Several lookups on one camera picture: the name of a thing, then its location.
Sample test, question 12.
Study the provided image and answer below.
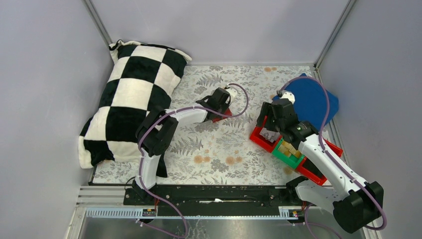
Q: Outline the floral patterned table mat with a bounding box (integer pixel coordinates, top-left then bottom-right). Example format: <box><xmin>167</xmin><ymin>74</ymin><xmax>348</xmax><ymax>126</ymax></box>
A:
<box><xmin>92</xmin><ymin>65</ymin><xmax>343</xmax><ymax>186</ymax></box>

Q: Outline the red leather card holder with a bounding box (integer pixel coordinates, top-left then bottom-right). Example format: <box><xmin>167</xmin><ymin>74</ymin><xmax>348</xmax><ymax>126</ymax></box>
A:
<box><xmin>211</xmin><ymin>108</ymin><xmax>232</xmax><ymax>123</ymax></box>

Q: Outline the black white checkered pillow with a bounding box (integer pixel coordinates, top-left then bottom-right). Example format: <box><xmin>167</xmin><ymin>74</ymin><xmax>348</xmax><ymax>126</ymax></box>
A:
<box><xmin>78</xmin><ymin>40</ymin><xmax>191</xmax><ymax>169</ymax></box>

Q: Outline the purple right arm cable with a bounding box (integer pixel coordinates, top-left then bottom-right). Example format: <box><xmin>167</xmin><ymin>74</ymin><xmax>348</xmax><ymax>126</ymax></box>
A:
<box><xmin>278</xmin><ymin>76</ymin><xmax>388</xmax><ymax>239</ymax></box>

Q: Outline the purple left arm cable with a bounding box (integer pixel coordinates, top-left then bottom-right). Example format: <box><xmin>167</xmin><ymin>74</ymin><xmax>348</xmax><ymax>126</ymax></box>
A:
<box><xmin>135</xmin><ymin>83</ymin><xmax>250</xmax><ymax>239</ymax></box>

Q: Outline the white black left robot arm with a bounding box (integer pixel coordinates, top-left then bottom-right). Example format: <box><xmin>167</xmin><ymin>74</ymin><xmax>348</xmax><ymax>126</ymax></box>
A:
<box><xmin>135</xmin><ymin>88</ymin><xmax>231</xmax><ymax>190</ymax></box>

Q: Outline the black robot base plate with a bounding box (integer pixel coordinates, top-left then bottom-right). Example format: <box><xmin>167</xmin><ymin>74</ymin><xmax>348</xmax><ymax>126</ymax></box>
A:
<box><xmin>123</xmin><ymin>185</ymin><xmax>308</xmax><ymax>217</ymax></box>

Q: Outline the folded blue cloth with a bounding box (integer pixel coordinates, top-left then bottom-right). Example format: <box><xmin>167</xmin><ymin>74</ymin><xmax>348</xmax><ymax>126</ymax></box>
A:
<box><xmin>282</xmin><ymin>73</ymin><xmax>339</xmax><ymax>130</ymax></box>

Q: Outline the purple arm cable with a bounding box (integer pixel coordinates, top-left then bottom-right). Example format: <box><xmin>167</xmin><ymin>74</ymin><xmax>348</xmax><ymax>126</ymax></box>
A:
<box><xmin>135</xmin><ymin>83</ymin><xmax>250</xmax><ymax>239</ymax></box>
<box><xmin>278</xmin><ymin>76</ymin><xmax>388</xmax><ymax>239</ymax></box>

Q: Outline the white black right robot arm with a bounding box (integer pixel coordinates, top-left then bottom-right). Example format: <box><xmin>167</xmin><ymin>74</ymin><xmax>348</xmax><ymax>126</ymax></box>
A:
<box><xmin>256</xmin><ymin>99</ymin><xmax>387</xmax><ymax>233</ymax></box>

